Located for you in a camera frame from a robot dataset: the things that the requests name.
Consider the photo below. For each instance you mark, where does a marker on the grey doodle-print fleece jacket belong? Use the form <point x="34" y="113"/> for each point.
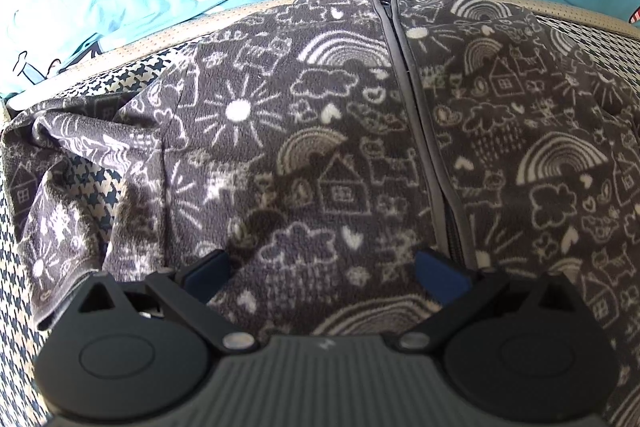
<point x="350" y="132"/>

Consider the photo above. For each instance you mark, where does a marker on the houndstooth sofa cover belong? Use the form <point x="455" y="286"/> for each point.
<point x="140" y="72"/>

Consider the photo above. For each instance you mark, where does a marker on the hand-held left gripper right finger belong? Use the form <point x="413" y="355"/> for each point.
<point x="442" y="279"/>

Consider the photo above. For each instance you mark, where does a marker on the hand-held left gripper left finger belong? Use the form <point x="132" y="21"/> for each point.
<point x="207" y="269"/>

